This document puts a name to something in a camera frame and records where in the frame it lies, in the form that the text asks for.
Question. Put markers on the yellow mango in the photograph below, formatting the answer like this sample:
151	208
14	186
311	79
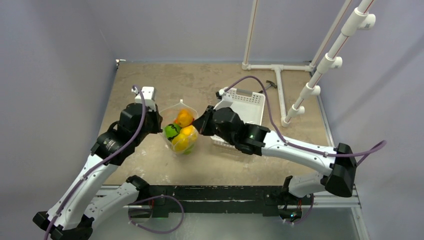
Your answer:
191	133

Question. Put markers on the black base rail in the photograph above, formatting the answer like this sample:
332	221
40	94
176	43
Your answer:
268	201

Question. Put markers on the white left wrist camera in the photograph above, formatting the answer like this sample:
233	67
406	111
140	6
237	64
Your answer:
148	93

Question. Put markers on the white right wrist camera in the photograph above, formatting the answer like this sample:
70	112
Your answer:
224	95

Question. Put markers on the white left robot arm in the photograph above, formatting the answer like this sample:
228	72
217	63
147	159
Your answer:
71	218

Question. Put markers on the clear zip top bag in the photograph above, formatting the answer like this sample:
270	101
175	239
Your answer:
169	114

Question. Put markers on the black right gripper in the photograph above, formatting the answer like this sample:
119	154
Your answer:
208	120

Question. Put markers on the white pvc pipe frame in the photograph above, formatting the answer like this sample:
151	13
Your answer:
326	58

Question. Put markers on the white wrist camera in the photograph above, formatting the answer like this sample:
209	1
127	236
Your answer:
224	95
148	93

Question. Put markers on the black hammer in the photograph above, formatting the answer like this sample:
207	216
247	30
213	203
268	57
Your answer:
270	84

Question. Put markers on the white plastic basket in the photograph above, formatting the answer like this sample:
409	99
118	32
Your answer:
247	104

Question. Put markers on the yellow bell pepper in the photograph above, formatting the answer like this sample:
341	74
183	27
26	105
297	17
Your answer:
180	143

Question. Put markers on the green ridged squash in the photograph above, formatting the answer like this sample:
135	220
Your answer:
171	131

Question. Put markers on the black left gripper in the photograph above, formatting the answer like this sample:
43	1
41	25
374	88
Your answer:
158	120

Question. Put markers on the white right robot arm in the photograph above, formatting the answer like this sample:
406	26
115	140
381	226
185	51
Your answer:
335	167

